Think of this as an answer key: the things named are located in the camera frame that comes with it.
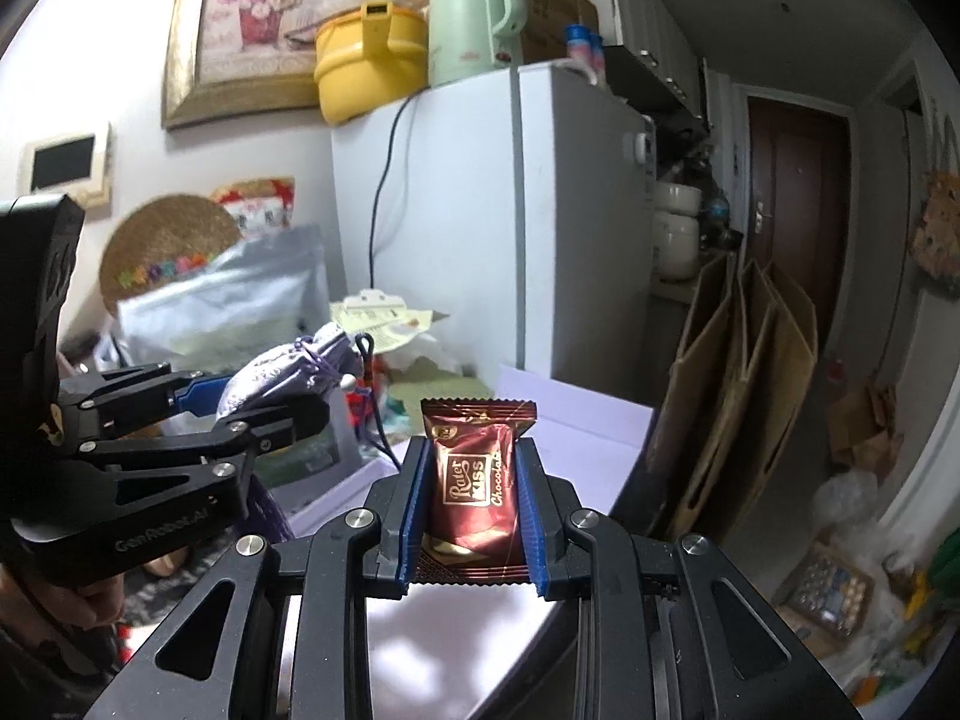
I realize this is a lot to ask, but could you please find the maroon chocolate packet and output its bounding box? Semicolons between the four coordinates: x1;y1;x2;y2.
416;398;537;585

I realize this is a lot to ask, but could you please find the person's left hand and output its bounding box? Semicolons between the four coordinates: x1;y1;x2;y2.
2;567;125;631

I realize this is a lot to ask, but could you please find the lavender gift box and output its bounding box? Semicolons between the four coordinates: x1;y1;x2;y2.
283;362;656;720

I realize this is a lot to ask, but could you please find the silver tea pouch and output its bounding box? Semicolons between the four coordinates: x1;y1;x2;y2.
116;224;331;372

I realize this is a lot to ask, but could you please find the green paper sheet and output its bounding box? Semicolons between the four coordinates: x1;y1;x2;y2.
387;376;493;422

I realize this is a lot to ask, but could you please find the round woven mat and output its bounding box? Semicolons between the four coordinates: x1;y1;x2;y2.
99;193;241;316

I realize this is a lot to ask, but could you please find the white printed paper strip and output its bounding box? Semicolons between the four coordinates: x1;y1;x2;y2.
331;288;441;353

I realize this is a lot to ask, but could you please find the white refrigerator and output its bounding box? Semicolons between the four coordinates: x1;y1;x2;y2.
332;64;656;398

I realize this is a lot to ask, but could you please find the box of items on floor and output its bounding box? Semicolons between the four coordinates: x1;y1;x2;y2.
775;543;874;658

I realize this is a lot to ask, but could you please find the white ceramic jar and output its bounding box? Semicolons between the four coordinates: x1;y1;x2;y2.
652;182;703;281

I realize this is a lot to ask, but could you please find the gold framed picture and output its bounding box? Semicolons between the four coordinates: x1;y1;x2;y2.
161;0;317;132

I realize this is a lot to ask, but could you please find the yellow plastic container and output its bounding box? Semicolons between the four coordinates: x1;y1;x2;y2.
314;0;428;127

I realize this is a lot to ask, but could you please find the dark entrance door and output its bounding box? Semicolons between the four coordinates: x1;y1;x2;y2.
747;96;853;351

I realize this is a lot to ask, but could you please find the hanging patterned tote bag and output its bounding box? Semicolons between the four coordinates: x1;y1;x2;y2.
911;172;960;293

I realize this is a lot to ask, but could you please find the green electric kettle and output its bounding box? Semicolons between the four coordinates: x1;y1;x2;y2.
428;0;527;88

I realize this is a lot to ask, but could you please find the wall intercom panel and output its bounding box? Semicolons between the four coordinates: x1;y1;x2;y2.
18;124;112;210

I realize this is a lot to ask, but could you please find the black power cable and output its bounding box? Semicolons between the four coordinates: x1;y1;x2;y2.
366;92;422;295

